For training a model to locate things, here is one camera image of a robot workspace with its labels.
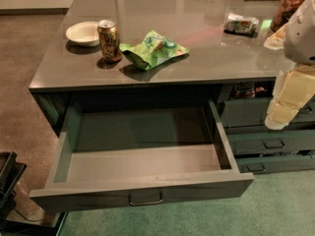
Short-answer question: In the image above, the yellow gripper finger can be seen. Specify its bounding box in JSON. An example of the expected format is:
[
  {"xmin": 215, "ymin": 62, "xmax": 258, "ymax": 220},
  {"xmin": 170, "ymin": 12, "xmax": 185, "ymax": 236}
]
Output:
[
  {"xmin": 264, "ymin": 24, "xmax": 286, "ymax": 50},
  {"xmin": 265, "ymin": 64, "xmax": 315, "ymax": 130}
]

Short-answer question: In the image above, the green rice chip bag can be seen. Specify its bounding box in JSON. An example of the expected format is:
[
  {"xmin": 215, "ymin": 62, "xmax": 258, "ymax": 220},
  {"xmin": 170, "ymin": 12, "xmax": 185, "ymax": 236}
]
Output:
[{"xmin": 120, "ymin": 30, "xmax": 189, "ymax": 71}]

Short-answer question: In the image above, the snack bag in shelf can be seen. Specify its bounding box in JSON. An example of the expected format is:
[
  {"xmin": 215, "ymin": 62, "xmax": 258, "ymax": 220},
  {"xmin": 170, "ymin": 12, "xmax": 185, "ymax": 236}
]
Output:
[{"xmin": 234, "ymin": 82, "xmax": 255, "ymax": 98}]

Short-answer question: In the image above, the right upper closed drawer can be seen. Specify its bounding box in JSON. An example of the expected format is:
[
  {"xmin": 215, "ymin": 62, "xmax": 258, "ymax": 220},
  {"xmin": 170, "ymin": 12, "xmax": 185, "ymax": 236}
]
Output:
[{"xmin": 220, "ymin": 97, "xmax": 315, "ymax": 128}]

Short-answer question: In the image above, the closed drawer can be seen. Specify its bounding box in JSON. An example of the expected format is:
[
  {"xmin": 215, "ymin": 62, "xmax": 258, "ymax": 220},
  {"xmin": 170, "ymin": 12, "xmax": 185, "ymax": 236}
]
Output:
[
  {"xmin": 220, "ymin": 97, "xmax": 315, "ymax": 128},
  {"xmin": 227, "ymin": 130, "xmax": 315, "ymax": 155},
  {"xmin": 236, "ymin": 154, "xmax": 315, "ymax": 174}
]

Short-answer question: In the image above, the right middle closed drawer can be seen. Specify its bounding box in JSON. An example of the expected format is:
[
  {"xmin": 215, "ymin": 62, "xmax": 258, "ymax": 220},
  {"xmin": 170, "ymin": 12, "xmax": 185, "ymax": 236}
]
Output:
[{"xmin": 227, "ymin": 130, "xmax": 315, "ymax": 155}]

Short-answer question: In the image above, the right bottom closed drawer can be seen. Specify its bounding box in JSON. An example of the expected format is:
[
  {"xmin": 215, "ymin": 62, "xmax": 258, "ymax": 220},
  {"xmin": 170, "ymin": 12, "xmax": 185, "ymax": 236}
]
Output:
[{"xmin": 236, "ymin": 154, "xmax": 315, "ymax": 174}]

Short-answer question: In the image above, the open grey top drawer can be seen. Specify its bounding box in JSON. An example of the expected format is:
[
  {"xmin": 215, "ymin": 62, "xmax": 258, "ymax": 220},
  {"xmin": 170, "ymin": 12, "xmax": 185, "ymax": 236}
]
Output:
[{"xmin": 30, "ymin": 100, "xmax": 254, "ymax": 212}]

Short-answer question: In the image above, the glass jar of snacks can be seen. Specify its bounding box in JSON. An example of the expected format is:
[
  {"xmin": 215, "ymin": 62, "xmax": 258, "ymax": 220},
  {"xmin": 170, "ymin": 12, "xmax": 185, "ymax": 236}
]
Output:
[{"xmin": 270, "ymin": 0, "xmax": 304, "ymax": 31}]

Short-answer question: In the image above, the grey cabinet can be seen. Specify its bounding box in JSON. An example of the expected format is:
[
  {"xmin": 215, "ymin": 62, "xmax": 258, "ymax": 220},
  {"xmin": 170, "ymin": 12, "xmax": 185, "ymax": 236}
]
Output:
[{"xmin": 28, "ymin": 0, "xmax": 315, "ymax": 140}]

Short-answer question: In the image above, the gold soda can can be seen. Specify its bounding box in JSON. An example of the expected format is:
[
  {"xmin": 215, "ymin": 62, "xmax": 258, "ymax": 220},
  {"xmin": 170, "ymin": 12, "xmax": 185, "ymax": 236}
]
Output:
[{"xmin": 97, "ymin": 20, "xmax": 122, "ymax": 63}]

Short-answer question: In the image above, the white bowl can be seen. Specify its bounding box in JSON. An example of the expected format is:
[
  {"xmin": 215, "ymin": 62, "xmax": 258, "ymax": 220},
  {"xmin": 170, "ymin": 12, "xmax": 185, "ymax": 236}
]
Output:
[{"xmin": 66, "ymin": 22, "xmax": 99, "ymax": 47}]

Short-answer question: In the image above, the black object at left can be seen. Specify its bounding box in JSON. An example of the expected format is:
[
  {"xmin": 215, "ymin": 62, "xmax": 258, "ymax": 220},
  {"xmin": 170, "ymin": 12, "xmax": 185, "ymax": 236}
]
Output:
[{"xmin": 0, "ymin": 151, "xmax": 27, "ymax": 224}]

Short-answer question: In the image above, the metal drawer handle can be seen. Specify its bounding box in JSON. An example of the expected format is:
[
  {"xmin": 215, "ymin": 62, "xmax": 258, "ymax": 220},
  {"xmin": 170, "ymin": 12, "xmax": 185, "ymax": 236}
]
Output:
[{"xmin": 128, "ymin": 190, "xmax": 163, "ymax": 207}]

